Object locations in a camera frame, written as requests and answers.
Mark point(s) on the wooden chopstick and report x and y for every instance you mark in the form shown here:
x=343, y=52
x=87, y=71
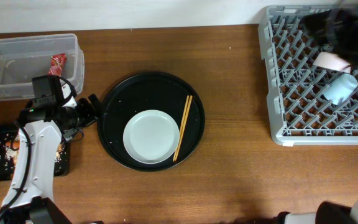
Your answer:
x=188, y=109
x=181, y=128

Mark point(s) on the round black serving tray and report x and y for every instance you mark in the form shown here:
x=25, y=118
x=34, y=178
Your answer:
x=149, y=91

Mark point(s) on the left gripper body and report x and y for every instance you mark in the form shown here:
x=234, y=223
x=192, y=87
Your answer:
x=81, y=115

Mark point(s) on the clear plastic bin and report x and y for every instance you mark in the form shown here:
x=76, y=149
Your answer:
x=24, y=58

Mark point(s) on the white bowl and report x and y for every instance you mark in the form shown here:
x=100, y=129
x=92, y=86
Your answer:
x=332, y=62

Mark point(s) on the rice and food leftovers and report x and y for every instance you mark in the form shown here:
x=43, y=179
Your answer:
x=9, y=144

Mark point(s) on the grey dishwasher rack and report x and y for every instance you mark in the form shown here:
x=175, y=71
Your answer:
x=298, y=112

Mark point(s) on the red snack wrapper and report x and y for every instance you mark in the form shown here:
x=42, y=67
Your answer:
x=57, y=64

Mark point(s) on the light blue cup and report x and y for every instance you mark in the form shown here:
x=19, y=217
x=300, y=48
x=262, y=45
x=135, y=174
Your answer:
x=341, y=88

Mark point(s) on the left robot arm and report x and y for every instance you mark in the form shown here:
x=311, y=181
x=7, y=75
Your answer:
x=30, y=195

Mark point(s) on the pale green plate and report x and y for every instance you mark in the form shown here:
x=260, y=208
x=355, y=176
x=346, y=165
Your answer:
x=151, y=136

